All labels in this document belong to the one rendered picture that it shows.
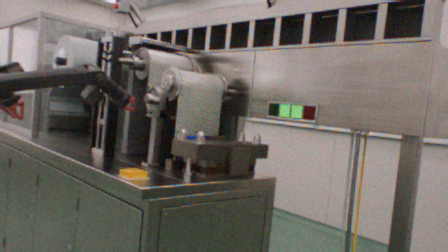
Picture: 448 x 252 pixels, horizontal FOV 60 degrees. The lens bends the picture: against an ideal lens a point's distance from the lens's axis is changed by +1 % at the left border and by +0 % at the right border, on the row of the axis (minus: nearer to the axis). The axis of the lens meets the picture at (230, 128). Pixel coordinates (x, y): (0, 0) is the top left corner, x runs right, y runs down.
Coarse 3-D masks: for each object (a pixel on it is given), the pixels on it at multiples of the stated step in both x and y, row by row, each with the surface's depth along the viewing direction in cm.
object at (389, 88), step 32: (224, 64) 186; (256, 64) 171; (288, 64) 158; (320, 64) 147; (352, 64) 138; (384, 64) 129; (416, 64) 122; (256, 96) 170; (288, 96) 158; (320, 96) 147; (352, 96) 137; (384, 96) 129; (416, 96) 122; (352, 128) 137; (384, 128) 128; (416, 128) 121
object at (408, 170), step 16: (240, 128) 203; (416, 144) 137; (400, 160) 140; (416, 160) 137; (400, 176) 140; (416, 176) 139; (400, 192) 140; (416, 192) 140; (400, 208) 140; (400, 224) 139; (400, 240) 139
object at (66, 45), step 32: (0, 32) 275; (32, 32) 225; (64, 32) 223; (96, 32) 236; (0, 64) 273; (32, 64) 223; (64, 64) 225; (32, 96) 221; (64, 96) 227; (64, 128) 229
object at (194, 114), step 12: (180, 96) 158; (180, 108) 158; (192, 108) 162; (204, 108) 167; (216, 108) 172; (180, 120) 159; (192, 120) 163; (204, 120) 168; (216, 120) 172; (192, 132) 164; (204, 132) 168; (216, 132) 173
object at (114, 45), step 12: (108, 48) 184; (120, 48) 173; (108, 72) 175; (120, 72) 174; (96, 108) 183; (108, 108) 172; (96, 120) 183; (108, 120) 173; (96, 132) 183; (108, 132) 173; (96, 144) 181; (108, 144) 174; (108, 156) 174
